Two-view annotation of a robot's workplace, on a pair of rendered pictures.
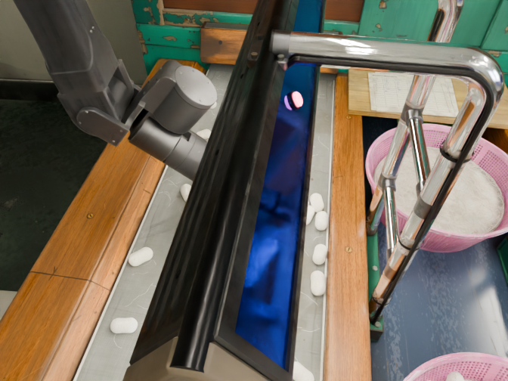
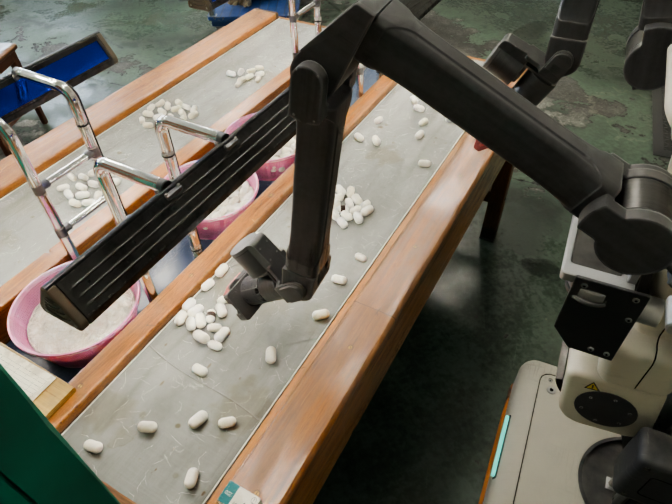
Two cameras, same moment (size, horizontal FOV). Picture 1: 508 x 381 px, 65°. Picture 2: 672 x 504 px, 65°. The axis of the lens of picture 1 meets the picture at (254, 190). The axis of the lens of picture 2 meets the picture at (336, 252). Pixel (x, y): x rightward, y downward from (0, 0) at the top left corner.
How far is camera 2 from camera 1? 1.11 m
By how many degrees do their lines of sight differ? 84
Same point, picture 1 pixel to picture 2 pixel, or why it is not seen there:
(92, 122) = not seen: hidden behind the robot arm
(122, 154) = (314, 406)
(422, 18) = not seen: outside the picture
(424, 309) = (165, 272)
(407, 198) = (111, 313)
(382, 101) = (34, 385)
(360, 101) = (51, 394)
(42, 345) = (382, 274)
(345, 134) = (104, 365)
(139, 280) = (325, 305)
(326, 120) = (94, 409)
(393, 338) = not seen: hidden behind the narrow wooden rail
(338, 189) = (160, 315)
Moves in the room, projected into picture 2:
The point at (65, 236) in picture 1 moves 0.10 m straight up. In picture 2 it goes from (369, 335) to (371, 303)
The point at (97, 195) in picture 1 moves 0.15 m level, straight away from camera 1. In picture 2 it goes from (343, 365) to (361, 440)
